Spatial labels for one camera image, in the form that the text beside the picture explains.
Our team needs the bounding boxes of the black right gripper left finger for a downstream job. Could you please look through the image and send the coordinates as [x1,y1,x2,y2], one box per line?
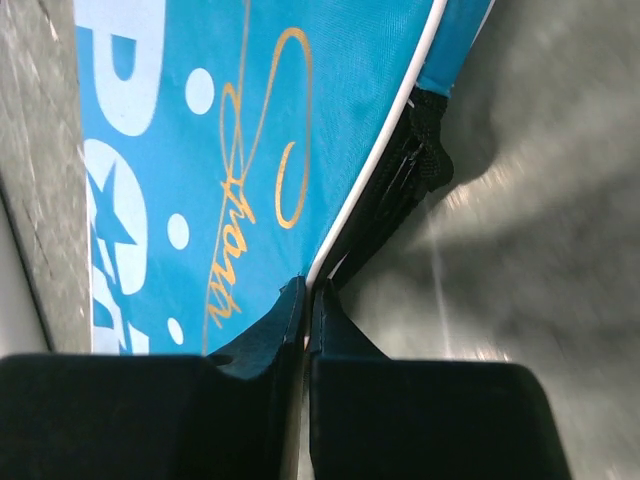
[1,277,306,479]

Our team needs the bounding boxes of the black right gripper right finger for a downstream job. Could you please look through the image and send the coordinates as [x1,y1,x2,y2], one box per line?
[309,283,570,479]

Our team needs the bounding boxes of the blue sport racket bag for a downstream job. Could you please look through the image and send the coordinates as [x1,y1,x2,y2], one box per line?
[73,1,492,355]

